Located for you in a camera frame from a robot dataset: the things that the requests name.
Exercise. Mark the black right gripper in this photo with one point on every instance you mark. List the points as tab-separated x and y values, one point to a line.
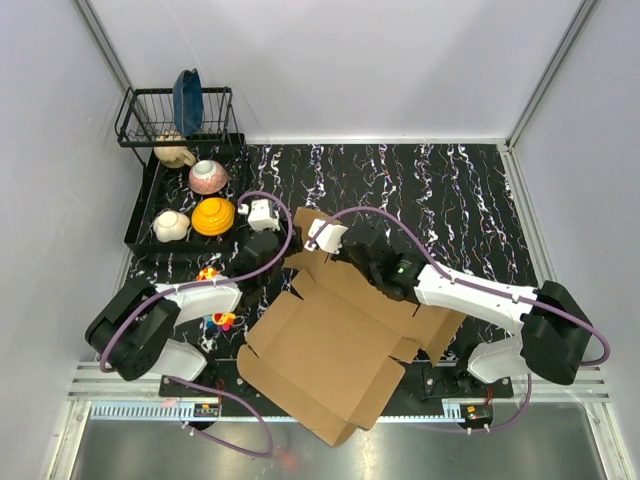
342	255

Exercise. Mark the orange ribbed bowl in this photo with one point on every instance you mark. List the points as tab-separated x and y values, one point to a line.
213	216

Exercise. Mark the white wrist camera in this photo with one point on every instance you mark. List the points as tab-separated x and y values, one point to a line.
324	236
260	215

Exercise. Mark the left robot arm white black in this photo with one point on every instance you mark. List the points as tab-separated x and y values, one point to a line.
134	331

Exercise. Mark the brown cardboard box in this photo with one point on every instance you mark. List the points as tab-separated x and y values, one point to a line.
331	352

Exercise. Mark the black wire dish rack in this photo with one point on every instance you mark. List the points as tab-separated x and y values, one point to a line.
148	118

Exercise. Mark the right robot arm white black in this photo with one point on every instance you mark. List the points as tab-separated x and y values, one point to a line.
548	331

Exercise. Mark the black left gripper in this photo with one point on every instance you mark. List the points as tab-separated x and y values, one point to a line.
296	244

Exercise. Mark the black tray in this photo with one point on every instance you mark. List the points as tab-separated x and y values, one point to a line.
165	189

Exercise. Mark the rainbow flower toy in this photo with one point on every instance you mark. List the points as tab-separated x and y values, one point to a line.
221	322

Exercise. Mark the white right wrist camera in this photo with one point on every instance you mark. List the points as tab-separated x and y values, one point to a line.
324	236

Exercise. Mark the pink patterned bowl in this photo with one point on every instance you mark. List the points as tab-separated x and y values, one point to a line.
207	177

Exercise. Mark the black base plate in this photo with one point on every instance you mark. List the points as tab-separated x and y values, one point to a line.
424	390

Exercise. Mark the red yellow flower toy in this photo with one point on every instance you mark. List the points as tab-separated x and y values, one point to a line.
207	273

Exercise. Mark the beige mug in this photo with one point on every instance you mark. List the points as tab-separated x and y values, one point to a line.
174	156

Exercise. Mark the blue plate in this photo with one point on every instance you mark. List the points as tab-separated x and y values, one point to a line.
188	103

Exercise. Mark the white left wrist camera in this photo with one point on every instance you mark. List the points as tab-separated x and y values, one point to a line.
260	215

